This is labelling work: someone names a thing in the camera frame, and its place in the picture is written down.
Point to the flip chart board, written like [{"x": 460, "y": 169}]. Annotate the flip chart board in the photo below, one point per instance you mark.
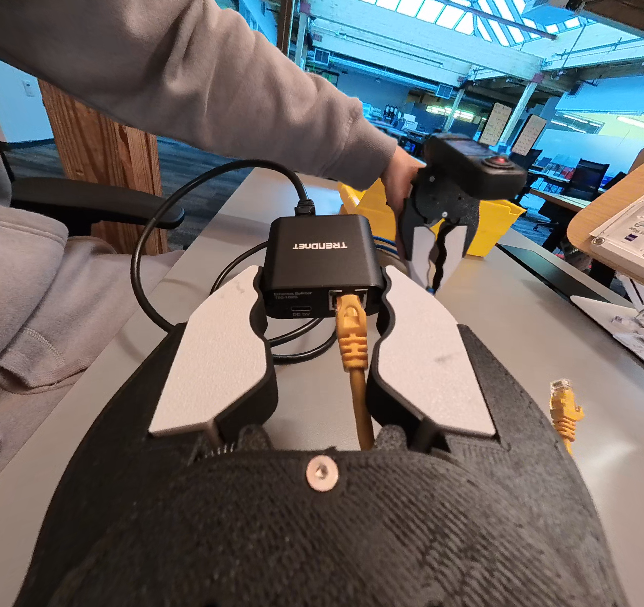
[
  {"x": 528, "y": 136},
  {"x": 495, "y": 124}
]

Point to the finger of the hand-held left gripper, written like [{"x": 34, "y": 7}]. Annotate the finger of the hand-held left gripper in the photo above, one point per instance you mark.
[
  {"x": 420, "y": 252},
  {"x": 455, "y": 244}
]

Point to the black ethernet splitter box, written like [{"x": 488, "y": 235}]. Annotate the black ethernet splitter box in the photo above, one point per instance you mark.
[{"x": 322, "y": 259}]

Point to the black chair armrest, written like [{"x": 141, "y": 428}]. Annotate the black chair armrest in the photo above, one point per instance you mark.
[{"x": 100, "y": 204}]

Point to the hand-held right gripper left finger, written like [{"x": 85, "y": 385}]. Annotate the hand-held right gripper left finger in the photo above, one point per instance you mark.
[{"x": 216, "y": 360}]

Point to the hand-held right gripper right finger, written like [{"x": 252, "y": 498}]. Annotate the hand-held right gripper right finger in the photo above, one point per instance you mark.
[{"x": 427, "y": 360}]

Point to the round wooden table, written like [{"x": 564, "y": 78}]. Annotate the round wooden table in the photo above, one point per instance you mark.
[{"x": 583, "y": 224}]

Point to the white paper sheet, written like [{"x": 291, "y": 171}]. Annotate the white paper sheet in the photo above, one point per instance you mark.
[{"x": 598, "y": 315}]

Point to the person's left forearm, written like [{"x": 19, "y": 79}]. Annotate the person's left forearm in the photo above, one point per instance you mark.
[{"x": 201, "y": 63}]

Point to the yellow plastic bin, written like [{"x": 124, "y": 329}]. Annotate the yellow plastic bin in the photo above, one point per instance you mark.
[{"x": 498, "y": 224}]

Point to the grey desk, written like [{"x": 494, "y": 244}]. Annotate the grey desk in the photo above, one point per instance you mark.
[{"x": 503, "y": 325}]

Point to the person's left hand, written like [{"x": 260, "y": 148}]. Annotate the person's left hand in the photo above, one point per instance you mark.
[{"x": 400, "y": 179}]

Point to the ceiling projector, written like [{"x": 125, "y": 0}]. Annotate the ceiling projector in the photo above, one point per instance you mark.
[{"x": 551, "y": 5}]

